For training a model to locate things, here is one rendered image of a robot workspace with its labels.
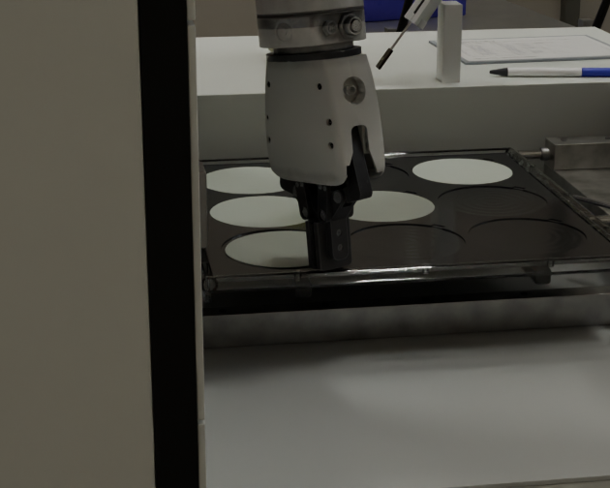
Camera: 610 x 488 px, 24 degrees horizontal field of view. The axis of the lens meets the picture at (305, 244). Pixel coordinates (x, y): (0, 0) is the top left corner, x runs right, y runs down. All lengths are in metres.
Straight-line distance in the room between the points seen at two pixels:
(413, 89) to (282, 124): 0.41
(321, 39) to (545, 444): 0.34
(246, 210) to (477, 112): 0.35
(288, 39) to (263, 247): 0.20
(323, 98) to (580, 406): 0.31
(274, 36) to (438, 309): 0.29
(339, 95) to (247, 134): 0.43
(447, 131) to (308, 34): 0.49
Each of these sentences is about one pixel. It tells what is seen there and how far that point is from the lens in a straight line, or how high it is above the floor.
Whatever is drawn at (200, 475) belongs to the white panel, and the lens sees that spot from 0.71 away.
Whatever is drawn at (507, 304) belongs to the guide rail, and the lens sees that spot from 1.23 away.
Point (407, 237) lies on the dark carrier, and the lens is 1.23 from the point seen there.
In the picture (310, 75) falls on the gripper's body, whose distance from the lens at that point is 1.08.
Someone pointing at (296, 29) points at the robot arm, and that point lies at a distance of 1.07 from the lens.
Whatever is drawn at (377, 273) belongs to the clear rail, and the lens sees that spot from 1.13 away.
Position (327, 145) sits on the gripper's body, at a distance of 1.08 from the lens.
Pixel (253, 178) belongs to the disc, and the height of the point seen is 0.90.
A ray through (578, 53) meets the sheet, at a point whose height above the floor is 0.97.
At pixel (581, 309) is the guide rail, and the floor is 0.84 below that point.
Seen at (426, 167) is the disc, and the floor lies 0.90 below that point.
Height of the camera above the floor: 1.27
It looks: 18 degrees down
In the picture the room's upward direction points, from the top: straight up
